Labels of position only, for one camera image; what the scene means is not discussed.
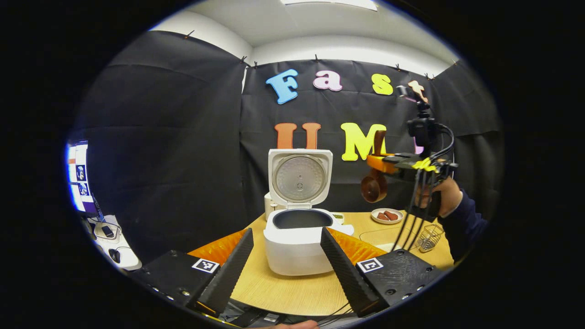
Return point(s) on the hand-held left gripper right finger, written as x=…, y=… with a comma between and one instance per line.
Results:
x=347, y=274

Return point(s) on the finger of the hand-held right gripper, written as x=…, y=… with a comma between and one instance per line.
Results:
x=379, y=163

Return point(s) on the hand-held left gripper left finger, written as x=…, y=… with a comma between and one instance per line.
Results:
x=228, y=274

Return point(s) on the brown wooden spoon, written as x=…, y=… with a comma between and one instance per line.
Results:
x=374, y=187

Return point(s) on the clear rice container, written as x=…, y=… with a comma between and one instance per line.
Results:
x=379, y=237

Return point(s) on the white rice cooker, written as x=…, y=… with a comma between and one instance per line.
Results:
x=292, y=256

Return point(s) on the brown meat piece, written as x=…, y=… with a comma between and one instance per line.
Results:
x=391, y=215
x=381, y=217

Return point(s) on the white divided seasoning dish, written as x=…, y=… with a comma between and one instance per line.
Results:
x=338, y=217

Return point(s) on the white round plate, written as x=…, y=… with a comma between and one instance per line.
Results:
x=387, y=222

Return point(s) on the white toaster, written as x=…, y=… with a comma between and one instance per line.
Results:
x=268, y=205

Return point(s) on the white side desk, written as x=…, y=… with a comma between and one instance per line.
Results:
x=130, y=262

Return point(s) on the black computer mouse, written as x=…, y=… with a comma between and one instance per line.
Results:
x=114, y=256

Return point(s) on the black phone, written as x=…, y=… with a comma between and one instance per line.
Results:
x=108, y=231

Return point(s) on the black backdrop cloth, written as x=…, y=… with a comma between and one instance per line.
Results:
x=160, y=137

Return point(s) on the long ceiling light panel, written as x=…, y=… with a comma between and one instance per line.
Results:
x=329, y=3

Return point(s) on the computer monitor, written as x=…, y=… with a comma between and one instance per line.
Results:
x=78, y=178

